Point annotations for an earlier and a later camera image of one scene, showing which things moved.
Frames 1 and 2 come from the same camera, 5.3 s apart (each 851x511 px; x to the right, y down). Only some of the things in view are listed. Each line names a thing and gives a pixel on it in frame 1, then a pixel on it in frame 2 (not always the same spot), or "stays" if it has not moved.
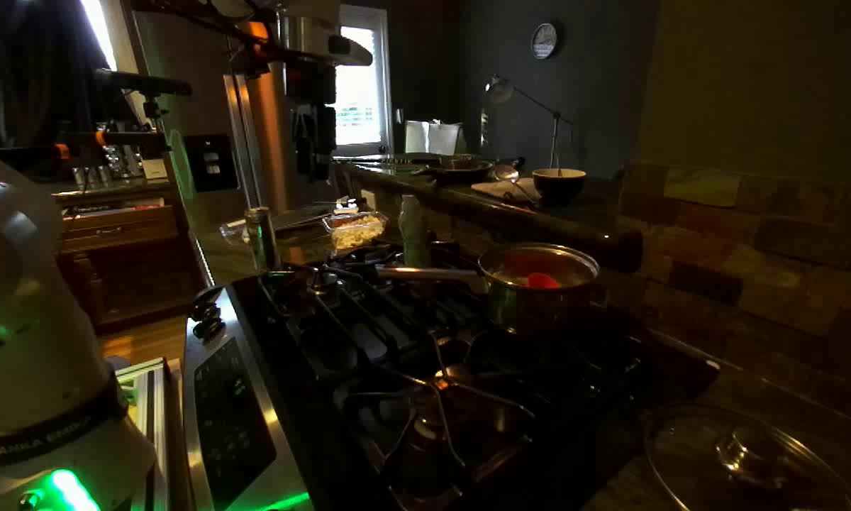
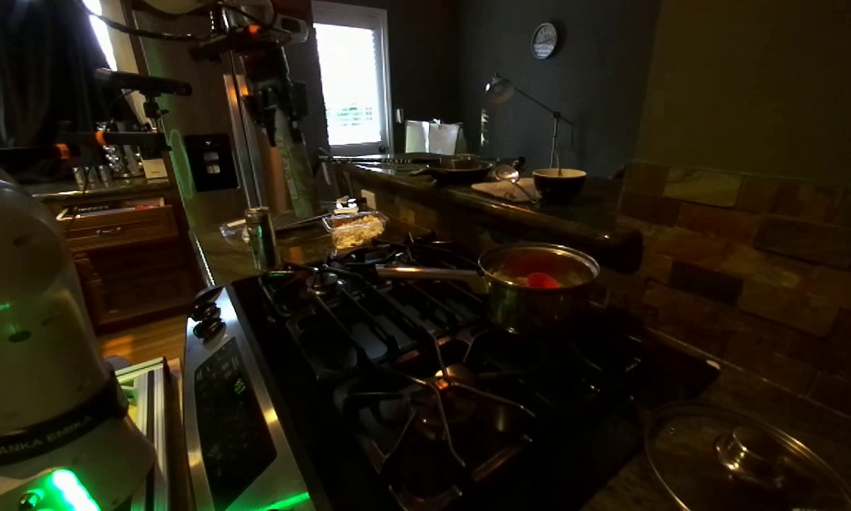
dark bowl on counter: [559, 187] stays
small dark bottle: [265, 241] stays
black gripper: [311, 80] to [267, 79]
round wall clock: [543, 43] stays
